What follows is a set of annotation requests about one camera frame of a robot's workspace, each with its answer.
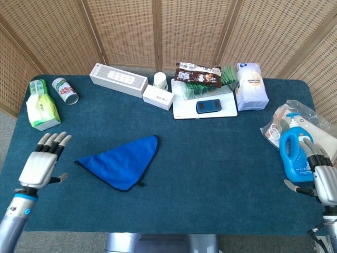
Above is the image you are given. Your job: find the small white cardboard box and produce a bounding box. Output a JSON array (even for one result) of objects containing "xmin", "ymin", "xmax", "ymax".
[{"xmin": 142, "ymin": 84, "xmax": 175, "ymax": 112}]

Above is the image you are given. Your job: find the blue detergent pump bottle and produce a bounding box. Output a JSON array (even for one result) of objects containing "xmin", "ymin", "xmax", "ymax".
[{"xmin": 279, "ymin": 112, "xmax": 315, "ymax": 183}]

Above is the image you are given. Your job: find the clear plastic zip bag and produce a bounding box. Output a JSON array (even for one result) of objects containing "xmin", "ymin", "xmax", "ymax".
[{"xmin": 260, "ymin": 99, "xmax": 337, "ymax": 164}]

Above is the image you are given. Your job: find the clear box of green sachets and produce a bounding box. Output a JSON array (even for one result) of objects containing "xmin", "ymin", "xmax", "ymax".
[{"xmin": 180, "ymin": 65, "xmax": 239, "ymax": 101}]

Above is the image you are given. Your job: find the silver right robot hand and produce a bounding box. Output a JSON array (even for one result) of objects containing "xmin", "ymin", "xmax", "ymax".
[{"xmin": 283, "ymin": 137, "xmax": 337, "ymax": 206}]

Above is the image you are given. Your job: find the green white tissue pack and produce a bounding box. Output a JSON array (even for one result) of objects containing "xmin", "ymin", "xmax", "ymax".
[{"xmin": 25, "ymin": 79, "xmax": 62, "ymax": 132}]

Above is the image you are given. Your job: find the white rectangular board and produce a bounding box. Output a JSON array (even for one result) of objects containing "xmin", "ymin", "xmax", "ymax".
[{"xmin": 171, "ymin": 78, "xmax": 239, "ymax": 120}]

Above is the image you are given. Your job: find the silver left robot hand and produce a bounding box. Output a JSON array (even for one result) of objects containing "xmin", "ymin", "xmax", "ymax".
[{"xmin": 18, "ymin": 131, "xmax": 72, "ymax": 189}]

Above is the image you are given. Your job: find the teal carpet table cover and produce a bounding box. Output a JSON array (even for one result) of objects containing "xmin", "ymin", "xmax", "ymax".
[{"xmin": 0, "ymin": 74, "xmax": 337, "ymax": 235}]

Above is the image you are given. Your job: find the white paper cup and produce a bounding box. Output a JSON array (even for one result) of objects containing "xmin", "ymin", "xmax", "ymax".
[{"xmin": 153, "ymin": 72, "xmax": 169, "ymax": 91}]

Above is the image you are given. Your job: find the long white power strip box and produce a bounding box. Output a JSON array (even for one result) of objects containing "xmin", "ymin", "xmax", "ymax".
[{"xmin": 89, "ymin": 63, "xmax": 149, "ymax": 99}]

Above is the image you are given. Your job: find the grey and blue cloth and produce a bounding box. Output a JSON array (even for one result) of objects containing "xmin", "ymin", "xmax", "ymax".
[{"xmin": 74, "ymin": 134, "xmax": 160, "ymax": 192}]

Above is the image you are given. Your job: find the bamboo folding screen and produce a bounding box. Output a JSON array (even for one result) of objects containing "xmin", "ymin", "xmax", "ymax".
[{"xmin": 0, "ymin": 0, "xmax": 337, "ymax": 124}]

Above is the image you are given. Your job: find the brown snack bag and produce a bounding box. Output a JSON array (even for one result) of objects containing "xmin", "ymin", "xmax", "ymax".
[{"xmin": 175, "ymin": 62, "xmax": 223, "ymax": 89}]

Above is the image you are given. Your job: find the blue whiteboard eraser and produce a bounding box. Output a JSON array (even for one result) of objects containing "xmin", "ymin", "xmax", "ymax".
[{"xmin": 195, "ymin": 99, "xmax": 222, "ymax": 115}]

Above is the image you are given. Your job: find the white flour bag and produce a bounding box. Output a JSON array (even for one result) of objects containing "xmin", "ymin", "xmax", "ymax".
[{"xmin": 235, "ymin": 62, "xmax": 270, "ymax": 112}]

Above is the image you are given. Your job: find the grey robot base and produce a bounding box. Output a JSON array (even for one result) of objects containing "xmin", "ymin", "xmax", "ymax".
[{"xmin": 105, "ymin": 233, "xmax": 220, "ymax": 253}]

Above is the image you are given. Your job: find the white green drink can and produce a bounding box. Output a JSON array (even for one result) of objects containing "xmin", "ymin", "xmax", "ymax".
[{"xmin": 52, "ymin": 77, "xmax": 80, "ymax": 106}]

